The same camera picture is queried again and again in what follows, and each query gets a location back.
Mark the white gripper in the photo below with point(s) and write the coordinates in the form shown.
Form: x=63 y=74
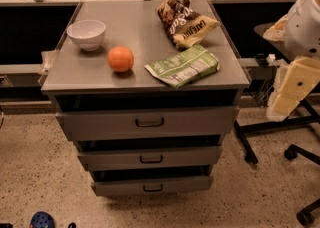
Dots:
x=304 y=28

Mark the grey drawer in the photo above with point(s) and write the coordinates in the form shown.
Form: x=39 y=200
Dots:
x=146 y=123
x=152 y=186
x=150 y=158

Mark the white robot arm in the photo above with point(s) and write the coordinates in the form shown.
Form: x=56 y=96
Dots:
x=299 y=30

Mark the grey top drawer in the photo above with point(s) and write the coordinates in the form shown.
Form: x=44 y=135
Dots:
x=146 y=123

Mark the grey metal drawer cabinet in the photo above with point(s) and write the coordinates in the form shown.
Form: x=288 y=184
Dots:
x=83 y=81

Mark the grey bottom drawer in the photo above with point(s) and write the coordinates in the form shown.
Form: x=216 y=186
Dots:
x=152 y=186

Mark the dark side table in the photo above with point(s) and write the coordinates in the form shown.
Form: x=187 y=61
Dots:
x=293 y=151

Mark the green snack bag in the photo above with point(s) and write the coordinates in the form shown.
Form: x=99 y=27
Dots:
x=185 y=67

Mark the brown yellow chip bag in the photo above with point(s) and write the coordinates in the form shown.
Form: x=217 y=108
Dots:
x=184 y=26

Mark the orange ball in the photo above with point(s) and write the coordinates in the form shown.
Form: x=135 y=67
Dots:
x=120 y=59

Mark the white ceramic bowl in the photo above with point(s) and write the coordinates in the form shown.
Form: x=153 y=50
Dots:
x=87 y=34

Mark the blue perforated shoe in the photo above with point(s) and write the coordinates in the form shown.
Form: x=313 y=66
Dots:
x=42 y=220

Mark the white power adapter with cable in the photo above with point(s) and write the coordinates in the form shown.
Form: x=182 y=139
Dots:
x=271 y=59

